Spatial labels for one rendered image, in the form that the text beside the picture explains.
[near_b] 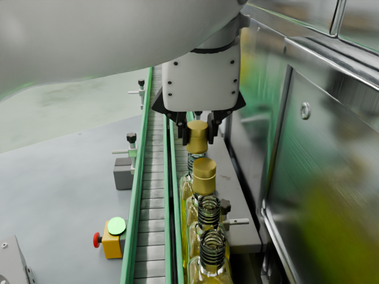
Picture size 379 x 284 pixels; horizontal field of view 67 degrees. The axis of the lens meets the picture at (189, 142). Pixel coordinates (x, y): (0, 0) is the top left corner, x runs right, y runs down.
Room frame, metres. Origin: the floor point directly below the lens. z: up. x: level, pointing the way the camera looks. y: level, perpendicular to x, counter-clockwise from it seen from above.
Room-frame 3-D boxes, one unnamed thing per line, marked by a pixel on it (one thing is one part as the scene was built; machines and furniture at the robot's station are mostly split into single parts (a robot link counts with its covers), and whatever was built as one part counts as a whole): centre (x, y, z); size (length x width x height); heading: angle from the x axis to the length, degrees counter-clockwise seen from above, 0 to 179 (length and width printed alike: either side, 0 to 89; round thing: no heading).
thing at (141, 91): (1.14, 0.22, 0.94); 0.07 x 0.04 x 0.13; 95
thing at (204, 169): (0.33, -0.02, 1.14); 0.04 x 0.04 x 0.04
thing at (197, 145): (0.39, -0.01, 1.17); 0.04 x 0.04 x 0.04
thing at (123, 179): (0.79, 0.22, 0.79); 0.08 x 0.08 x 0.08; 5
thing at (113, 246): (0.51, 0.19, 0.79); 0.07 x 0.07 x 0.07; 5
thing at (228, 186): (0.89, -0.08, 0.84); 0.95 x 0.09 x 0.11; 5
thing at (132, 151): (0.68, 0.18, 0.94); 0.07 x 0.04 x 0.13; 95
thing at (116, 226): (0.51, 0.19, 0.84); 0.05 x 0.05 x 0.03
